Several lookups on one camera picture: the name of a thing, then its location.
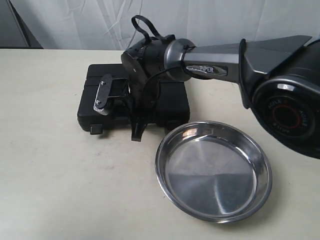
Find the dark vertical frame post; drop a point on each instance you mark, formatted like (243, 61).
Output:
(31, 41)

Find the white wrinkled backdrop curtain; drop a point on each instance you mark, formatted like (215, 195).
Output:
(106, 24)

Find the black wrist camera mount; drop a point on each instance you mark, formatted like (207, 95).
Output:
(109, 90)

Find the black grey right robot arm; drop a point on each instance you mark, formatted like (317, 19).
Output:
(278, 79)

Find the round stainless steel tray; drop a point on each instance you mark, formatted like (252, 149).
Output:
(213, 171)

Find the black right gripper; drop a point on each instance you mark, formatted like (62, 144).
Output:
(142, 63)

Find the black plastic tool case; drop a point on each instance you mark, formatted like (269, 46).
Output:
(172, 108)

